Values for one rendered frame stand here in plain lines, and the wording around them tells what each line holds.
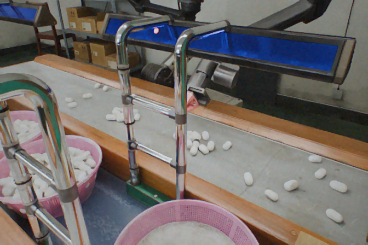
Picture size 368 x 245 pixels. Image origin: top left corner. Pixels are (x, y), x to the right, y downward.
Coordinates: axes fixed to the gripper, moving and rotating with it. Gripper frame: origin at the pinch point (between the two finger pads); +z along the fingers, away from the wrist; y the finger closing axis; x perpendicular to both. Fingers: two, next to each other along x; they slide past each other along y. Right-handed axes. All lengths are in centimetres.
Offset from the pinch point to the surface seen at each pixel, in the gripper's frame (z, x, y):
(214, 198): 16.1, -4.5, 21.5
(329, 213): 7.5, 3.1, 42.8
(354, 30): -161, 134, 22
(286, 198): 8.3, 4.7, 33.8
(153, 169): 17.0, -4.7, 4.0
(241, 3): -166, 120, -79
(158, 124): 2.6, 10.7, -12.6
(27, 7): -12, -22, -69
